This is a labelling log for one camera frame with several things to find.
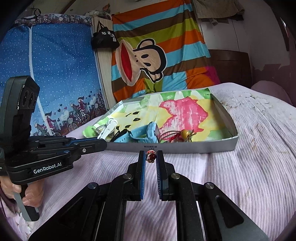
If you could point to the black hanging bag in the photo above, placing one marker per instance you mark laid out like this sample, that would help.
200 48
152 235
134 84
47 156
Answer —
104 38

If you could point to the beige hair claw clip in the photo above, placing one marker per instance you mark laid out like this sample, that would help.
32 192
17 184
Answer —
106 130

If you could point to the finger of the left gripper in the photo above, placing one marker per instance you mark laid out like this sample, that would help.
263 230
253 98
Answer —
81 141
98 146

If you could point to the light blue smart watch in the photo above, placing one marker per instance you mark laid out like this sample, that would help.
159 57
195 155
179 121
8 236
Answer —
144 134

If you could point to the pink pillow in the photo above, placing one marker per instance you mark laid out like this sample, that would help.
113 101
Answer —
272 89

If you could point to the striped monkey cartoon sheet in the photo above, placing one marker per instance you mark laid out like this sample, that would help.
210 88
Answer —
161 48

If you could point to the dark wooden headboard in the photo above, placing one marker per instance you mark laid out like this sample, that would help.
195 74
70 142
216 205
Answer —
232 66

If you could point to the blue fabric wardrobe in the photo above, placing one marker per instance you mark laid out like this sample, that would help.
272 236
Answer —
55 50

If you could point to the colourful painted paper liner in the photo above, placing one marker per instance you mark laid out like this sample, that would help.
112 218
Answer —
192 110

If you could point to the person left hand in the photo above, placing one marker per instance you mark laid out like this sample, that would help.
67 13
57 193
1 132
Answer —
33 194

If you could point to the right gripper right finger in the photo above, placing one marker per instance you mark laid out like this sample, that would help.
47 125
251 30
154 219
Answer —
203 212

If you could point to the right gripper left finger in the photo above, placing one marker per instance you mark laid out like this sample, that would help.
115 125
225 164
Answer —
97 212

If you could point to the brown hanging cloth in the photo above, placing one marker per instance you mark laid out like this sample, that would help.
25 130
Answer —
218 11

